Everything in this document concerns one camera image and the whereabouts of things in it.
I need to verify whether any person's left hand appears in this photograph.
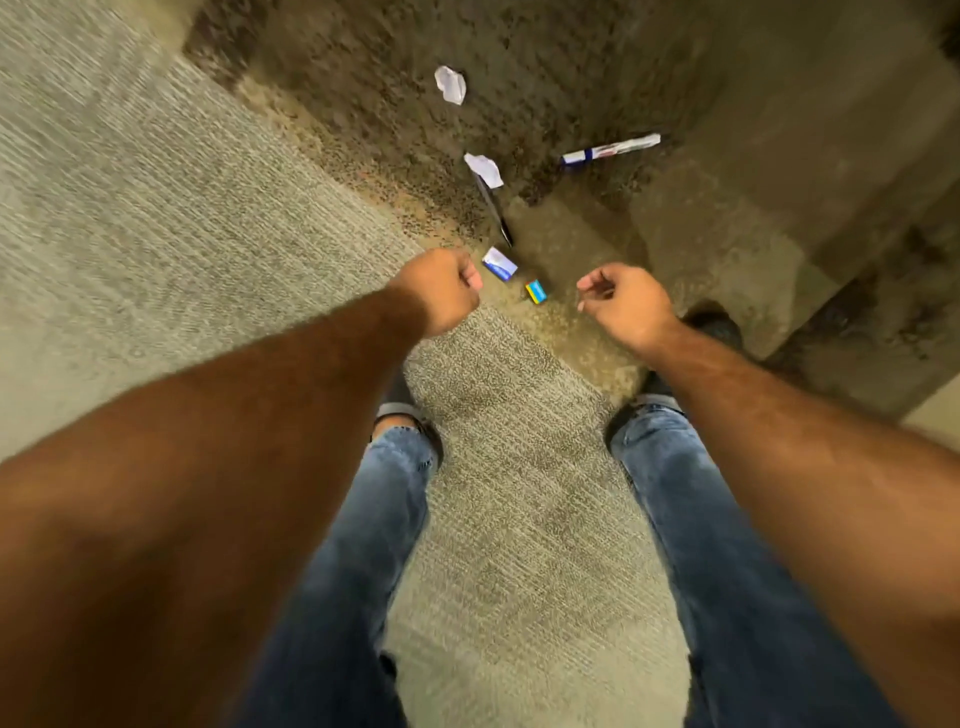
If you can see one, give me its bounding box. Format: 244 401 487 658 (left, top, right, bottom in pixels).
388 247 486 339

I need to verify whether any person's right hand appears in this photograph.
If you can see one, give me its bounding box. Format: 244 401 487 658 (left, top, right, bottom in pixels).
575 262 685 361

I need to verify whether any white blue eraser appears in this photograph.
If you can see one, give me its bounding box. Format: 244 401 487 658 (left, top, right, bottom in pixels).
481 245 520 284

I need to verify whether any black pen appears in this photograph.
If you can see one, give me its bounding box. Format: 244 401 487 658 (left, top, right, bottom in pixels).
473 173 516 249

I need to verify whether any blue capped white marker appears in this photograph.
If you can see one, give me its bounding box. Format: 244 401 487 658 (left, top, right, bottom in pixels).
560 132 664 167

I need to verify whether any person's left forearm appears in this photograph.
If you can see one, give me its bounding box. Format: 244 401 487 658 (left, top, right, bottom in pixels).
0 286 433 728

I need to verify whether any person's right forearm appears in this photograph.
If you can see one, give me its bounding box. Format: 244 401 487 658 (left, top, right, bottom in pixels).
644 322 960 728

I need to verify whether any person's black right shoe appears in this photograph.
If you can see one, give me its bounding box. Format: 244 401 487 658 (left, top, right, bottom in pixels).
604 302 746 448

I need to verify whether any person's black shoe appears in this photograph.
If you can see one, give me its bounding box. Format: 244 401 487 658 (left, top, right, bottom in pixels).
372 371 445 470
604 302 746 448

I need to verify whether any person's black left shoe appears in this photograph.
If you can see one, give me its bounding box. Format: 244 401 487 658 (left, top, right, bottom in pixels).
372 371 445 470

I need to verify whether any person's right jeans leg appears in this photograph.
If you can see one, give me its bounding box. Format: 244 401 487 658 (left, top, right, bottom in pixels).
608 408 905 728

